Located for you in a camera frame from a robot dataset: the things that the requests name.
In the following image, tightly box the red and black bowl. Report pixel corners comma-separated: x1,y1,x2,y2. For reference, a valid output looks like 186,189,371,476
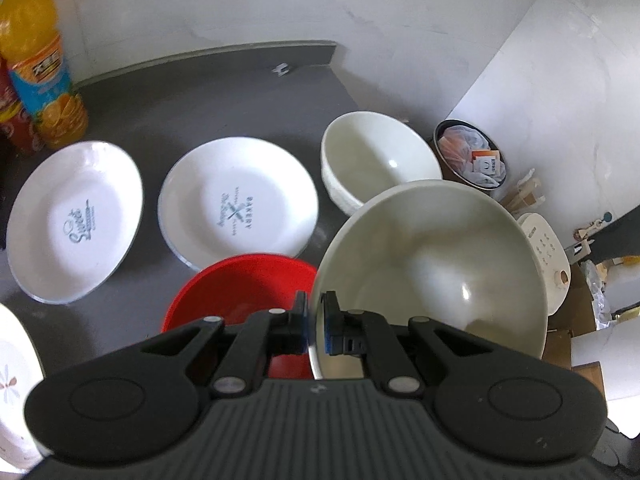
160,252,319,380

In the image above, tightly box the white ceramic bowl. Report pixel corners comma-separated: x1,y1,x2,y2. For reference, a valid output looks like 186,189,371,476
320,110,442,217
309,181,548,379

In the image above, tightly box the white plate Bakery print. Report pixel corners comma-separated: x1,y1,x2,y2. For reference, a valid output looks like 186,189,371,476
157,136,319,271

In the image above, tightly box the white plate Sweet print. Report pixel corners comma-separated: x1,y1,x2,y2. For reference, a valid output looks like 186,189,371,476
6,141,144,304

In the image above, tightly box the white plate with flower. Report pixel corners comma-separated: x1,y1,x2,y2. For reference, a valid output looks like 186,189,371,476
0,304,43,472

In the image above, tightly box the pot with packets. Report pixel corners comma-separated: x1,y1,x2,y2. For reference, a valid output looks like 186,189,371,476
433,119,508,193

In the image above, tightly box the white electric kettle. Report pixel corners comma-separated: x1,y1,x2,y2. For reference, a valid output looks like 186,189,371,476
518,212,572,316

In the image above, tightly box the red drink can lower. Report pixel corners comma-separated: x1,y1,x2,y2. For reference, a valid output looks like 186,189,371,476
0,58,42,156

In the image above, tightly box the orange juice bottle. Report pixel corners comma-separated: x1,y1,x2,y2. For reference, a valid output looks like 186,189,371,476
1,0,89,150

